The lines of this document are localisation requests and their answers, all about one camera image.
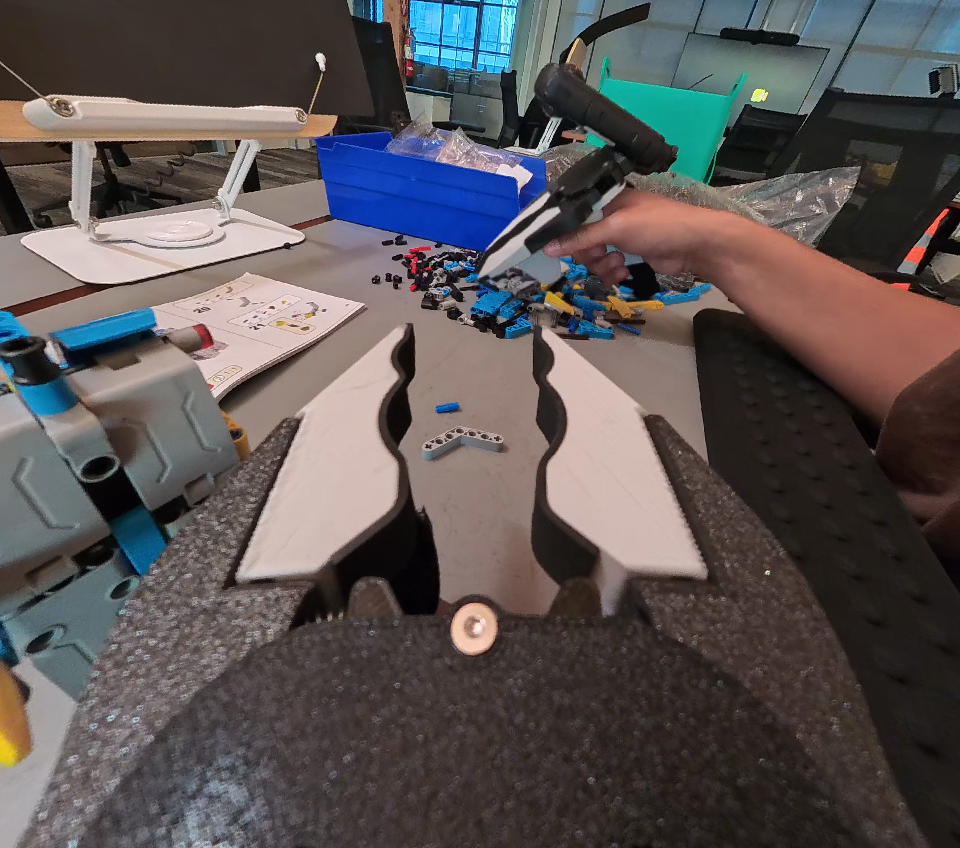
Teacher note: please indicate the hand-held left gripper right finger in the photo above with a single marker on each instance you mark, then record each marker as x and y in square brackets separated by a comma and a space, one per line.
[615, 480]

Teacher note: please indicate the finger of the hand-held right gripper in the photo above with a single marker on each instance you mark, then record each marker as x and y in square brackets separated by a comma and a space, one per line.
[525, 263]
[529, 225]

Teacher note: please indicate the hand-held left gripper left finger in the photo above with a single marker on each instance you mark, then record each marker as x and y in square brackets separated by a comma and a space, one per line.
[330, 480]

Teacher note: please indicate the pile of small brick pieces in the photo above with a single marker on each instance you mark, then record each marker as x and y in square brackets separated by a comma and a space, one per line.
[510, 315]

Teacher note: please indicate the grey angled beam piece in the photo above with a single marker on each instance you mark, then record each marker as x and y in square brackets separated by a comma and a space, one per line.
[450, 441]

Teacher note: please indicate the blue grey brick robot model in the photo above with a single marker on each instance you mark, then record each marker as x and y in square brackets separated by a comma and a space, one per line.
[112, 428]

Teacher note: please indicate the person's right forearm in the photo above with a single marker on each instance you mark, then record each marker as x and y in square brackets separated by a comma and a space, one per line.
[810, 308]

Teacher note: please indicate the grey desk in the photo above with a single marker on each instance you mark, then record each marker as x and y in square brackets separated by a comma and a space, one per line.
[465, 368]

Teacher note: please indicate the person's right hand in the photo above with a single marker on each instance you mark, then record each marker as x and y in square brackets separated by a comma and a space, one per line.
[660, 232]

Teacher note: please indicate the clear bags in bin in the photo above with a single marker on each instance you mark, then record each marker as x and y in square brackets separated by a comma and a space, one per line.
[450, 146]

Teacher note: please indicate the teal plastic folder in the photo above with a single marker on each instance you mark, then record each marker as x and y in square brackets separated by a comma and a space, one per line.
[690, 120]

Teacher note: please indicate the blue plastic bin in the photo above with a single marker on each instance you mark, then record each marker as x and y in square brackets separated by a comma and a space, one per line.
[405, 195]

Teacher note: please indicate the open instruction booklet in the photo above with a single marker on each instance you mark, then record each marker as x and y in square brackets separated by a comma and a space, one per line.
[262, 323]

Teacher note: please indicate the whiteboard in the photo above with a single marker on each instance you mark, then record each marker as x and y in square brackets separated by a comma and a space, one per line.
[750, 75]

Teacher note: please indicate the clear plastic bag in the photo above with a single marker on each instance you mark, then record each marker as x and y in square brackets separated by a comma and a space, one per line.
[787, 202]

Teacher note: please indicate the black perforated foam mat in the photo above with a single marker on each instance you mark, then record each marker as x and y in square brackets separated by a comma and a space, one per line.
[810, 525]

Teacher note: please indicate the red fire extinguisher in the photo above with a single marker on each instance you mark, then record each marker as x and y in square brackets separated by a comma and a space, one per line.
[409, 52]

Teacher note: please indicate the large paned window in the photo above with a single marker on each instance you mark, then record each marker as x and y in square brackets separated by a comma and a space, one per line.
[465, 7]

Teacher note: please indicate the black mesh chair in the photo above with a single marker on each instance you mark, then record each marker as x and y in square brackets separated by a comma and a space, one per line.
[862, 150]

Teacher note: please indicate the white folding book stand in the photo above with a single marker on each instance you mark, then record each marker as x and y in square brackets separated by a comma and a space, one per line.
[150, 240]

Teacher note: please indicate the brown shirt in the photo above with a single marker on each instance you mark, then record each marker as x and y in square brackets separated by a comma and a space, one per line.
[930, 443]

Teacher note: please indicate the orange traffic cone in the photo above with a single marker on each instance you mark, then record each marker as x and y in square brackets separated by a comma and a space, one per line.
[922, 240]

